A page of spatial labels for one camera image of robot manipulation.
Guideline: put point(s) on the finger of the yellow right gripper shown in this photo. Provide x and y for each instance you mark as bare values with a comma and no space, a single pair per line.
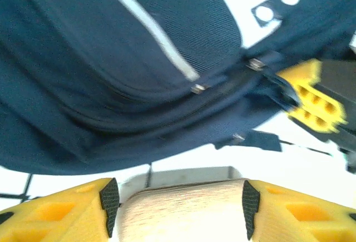
311,80
320,123

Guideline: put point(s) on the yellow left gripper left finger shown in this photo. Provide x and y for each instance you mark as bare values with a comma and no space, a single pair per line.
55,219

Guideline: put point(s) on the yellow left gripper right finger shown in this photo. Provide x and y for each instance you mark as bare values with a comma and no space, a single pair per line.
300,219

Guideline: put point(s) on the tan fabric glasses case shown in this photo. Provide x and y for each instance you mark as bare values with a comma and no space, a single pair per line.
180,214

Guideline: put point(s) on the navy blue backpack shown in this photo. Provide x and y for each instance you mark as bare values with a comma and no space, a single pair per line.
83,58

